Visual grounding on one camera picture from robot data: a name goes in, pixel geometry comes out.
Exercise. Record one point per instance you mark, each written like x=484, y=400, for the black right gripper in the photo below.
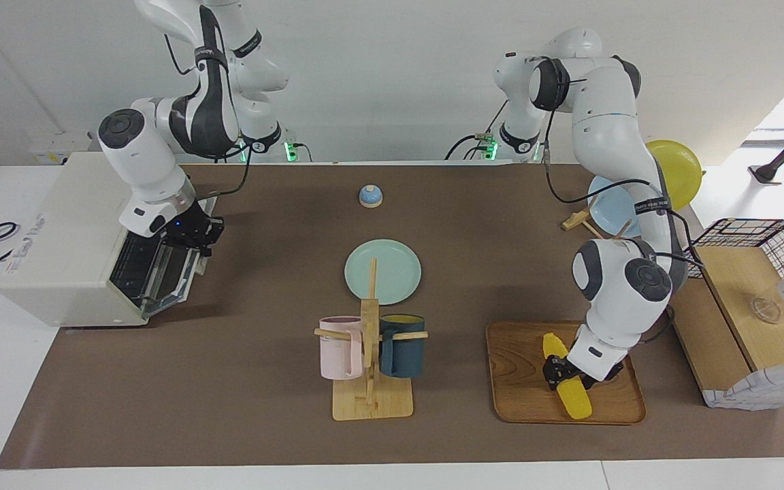
x=191, y=228

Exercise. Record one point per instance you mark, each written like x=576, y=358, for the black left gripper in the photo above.
x=562, y=367

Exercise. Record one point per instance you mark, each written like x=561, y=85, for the yellow corn cob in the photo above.
x=576, y=405

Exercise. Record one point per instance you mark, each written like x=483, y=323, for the glass oven door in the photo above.
x=188, y=279

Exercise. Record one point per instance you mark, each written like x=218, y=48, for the light green plate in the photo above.
x=395, y=272

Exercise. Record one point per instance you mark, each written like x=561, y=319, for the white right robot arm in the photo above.
x=140, y=156

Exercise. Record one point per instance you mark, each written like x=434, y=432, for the white toaster oven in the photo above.
x=58, y=224

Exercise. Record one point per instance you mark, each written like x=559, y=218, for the brown wooden tray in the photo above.
x=521, y=381

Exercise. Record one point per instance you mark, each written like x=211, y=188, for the wooden plate rack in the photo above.
x=576, y=221

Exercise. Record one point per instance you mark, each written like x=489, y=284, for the pink mug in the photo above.
x=337, y=350

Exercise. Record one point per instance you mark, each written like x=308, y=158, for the brown table mat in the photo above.
x=263, y=408

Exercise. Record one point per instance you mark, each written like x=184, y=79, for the dark blue mug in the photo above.
x=402, y=354

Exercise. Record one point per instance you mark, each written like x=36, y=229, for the small blue lid with knob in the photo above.
x=370, y=197

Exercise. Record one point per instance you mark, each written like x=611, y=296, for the light blue plate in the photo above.
x=606, y=204

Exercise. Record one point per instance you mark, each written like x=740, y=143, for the white checked cloth liner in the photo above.
x=759, y=391

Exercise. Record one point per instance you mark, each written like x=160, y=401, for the wooden mug rack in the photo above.
x=371, y=405

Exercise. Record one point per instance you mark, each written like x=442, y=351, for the small clear glass item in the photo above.
x=766, y=311

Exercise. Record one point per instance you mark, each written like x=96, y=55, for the yellow plate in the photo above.
x=681, y=170

